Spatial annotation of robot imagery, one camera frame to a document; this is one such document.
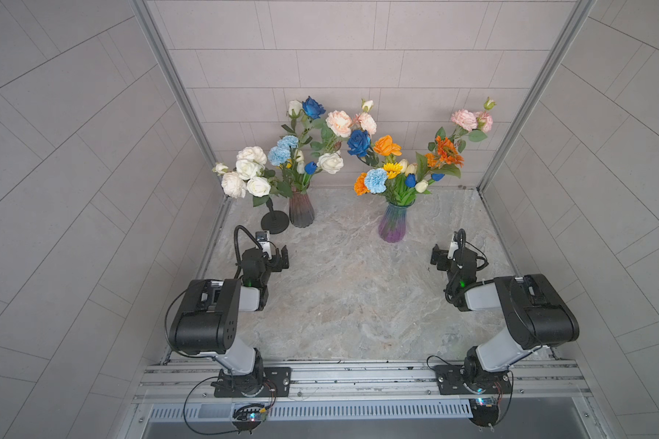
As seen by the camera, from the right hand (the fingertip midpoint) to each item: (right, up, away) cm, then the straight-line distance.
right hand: (448, 243), depth 95 cm
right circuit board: (-1, -40, -26) cm, 48 cm away
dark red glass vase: (-53, +12, +4) cm, 54 cm away
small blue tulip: (-47, +23, -16) cm, 55 cm away
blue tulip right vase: (-17, +20, -15) cm, 30 cm away
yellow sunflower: (-22, +24, -11) cm, 34 cm away
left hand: (-61, 0, 0) cm, 61 cm away
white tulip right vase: (-14, +19, -16) cm, 28 cm away
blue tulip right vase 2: (-10, +21, -17) cm, 29 cm away
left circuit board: (-60, -38, -30) cm, 77 cm away
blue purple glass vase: (-19, +6, +1) cm, 20 cm away
